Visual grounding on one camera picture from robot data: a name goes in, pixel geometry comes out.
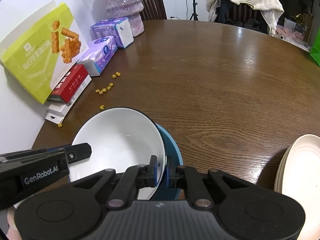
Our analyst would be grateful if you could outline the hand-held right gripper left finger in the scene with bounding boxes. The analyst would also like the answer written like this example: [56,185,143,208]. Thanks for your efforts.
[72,155,158,210]

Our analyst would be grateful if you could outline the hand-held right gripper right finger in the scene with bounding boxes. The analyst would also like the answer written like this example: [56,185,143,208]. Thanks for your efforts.
[166,156,255,210]

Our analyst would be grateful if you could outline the blue bowl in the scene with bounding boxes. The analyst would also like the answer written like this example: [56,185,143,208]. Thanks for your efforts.
[150,123,182,201]

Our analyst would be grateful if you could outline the white bowl with black rim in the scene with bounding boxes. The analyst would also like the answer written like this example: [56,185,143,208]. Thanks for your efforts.
[68,107,166,200]

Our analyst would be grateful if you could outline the person's left hand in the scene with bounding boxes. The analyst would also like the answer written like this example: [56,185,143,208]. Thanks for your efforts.
[7,206,23,240]

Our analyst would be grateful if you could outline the white flat box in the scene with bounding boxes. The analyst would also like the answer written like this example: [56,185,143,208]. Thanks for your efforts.
[44,75,92,125]

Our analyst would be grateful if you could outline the red box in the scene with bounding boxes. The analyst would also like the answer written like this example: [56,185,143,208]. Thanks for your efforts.
[45,64,92,104]

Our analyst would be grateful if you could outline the scattered yellow popcorn pieces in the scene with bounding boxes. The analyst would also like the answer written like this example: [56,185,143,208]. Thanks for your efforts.
[57,71,122,128]

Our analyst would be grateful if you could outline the yellow-green snack box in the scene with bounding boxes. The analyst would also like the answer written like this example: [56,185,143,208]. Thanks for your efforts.
[0,1,90,105]

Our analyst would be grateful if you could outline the purple tissue pack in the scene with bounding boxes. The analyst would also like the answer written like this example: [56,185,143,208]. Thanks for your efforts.
[77,35,118,77]

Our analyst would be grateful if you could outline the purple white tissue box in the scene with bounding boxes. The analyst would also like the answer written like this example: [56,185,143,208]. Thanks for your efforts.
[90,17,134,49]

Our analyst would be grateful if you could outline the purple ribbed vase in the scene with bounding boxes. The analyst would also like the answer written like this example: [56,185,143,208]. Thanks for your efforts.
[101,0,145,37]

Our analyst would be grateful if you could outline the dark wooden chair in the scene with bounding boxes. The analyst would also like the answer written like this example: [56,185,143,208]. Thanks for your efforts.
[137,0,167,21]

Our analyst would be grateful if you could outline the black clothes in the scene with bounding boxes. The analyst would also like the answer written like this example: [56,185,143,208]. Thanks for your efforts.
[226,17,265,30]

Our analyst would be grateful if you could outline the dark blue garment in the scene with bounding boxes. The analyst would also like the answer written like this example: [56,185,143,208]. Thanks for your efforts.
[216,0,229,23]

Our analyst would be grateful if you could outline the studio light on stand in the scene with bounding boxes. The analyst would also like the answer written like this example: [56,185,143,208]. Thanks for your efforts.
[189,0,200,21]

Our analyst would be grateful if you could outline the wooden chair with clothes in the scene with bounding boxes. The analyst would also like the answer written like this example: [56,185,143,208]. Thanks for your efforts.
[225,1,269,34]

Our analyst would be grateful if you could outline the green paper bag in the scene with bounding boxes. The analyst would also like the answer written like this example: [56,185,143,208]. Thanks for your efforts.
[309,26,320,68]

